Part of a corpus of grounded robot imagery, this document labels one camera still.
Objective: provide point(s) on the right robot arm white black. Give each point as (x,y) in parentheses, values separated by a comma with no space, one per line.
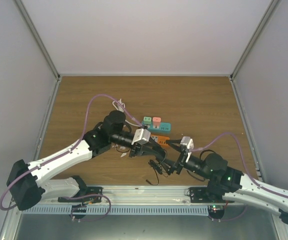
(228,183)

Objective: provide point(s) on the black adapter with cable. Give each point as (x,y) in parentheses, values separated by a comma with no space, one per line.
(158,171)

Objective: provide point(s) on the aluminium frame post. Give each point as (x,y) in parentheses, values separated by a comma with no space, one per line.
(273,4)
(31,26)

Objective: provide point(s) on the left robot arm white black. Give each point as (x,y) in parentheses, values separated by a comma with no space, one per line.
(29,183)

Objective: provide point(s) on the white debris pile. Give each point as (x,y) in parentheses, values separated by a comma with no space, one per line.
(121,149)

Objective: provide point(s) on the slotted grey cable duct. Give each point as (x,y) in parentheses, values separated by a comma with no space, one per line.
(145,210)

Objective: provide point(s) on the left aluminium frame post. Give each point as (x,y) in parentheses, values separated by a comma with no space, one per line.
(31,26)

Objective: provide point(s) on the pink plug adapter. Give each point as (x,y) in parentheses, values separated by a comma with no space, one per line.
(156,121)

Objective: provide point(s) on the orange power strip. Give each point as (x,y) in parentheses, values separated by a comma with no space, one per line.
(159,139)

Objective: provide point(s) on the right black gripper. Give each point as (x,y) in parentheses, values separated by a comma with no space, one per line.
(181,160)

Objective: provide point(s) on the aluminium front rail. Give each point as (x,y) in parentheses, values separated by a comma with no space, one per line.
(144,193)

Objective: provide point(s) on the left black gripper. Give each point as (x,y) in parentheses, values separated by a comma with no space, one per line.
(138,147)

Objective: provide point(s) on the green plug adapter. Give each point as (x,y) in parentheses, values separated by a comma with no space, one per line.
(147,120)

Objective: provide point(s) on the teal power strip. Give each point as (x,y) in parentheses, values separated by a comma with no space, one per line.
(164,127)

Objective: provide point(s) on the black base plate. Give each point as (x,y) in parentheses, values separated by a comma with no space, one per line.
(82,196)
(198,194)

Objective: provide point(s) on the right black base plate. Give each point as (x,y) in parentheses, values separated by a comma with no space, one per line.
(198,194)

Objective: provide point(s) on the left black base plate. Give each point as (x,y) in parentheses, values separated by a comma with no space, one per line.
(82,196)

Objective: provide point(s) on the right aluminium frame post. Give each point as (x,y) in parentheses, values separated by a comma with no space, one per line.
(273,4)

